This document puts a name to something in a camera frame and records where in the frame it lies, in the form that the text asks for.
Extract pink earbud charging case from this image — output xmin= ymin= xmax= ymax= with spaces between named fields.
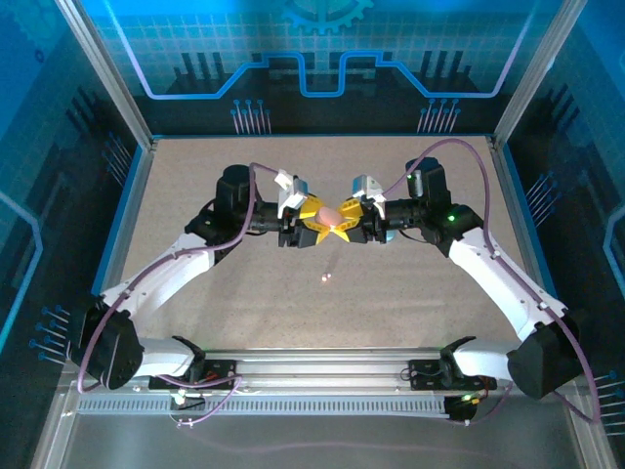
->
xmin=316 ymin=205 xmax=341 ymax=230

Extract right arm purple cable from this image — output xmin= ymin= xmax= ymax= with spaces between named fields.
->
xmin=388 ymin=138 xmax=603 ymax=429

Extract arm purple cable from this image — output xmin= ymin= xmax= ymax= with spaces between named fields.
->
xmin=388 ymin=138 xmax=603 ymax=429
xmin=75 ymin=160 xmax=282 ymax=430

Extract aluminium table side rail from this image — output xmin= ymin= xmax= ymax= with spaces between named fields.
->
xmin=85 ymin=139 xmax=158 ymax=314
xmin=487 ymin=136 xmax=563 ymax=319

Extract long aluminium base rail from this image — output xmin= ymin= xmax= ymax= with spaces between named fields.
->
xmin=65 ymin=347 xmax=587 ymax=395

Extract aluminium frame post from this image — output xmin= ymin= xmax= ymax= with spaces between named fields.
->
xmin=490 ymin=0 xmax=590 ymax=150
xmin=52 ymin=0 xmax=156 ymax=150

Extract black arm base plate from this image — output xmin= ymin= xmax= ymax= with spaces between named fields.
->
xmin=147 ymin=358 xmax=241 ymax=392
xmin=408 ymin=359 xmax=498 ymax=392

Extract slotted grey cable duct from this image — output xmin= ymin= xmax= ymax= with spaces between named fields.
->
xmin=76 ymin=396 xmax=463 ymax=416

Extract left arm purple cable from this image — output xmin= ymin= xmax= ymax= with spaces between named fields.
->
xmin=75 ymin=160 xmax=282 ymax=430

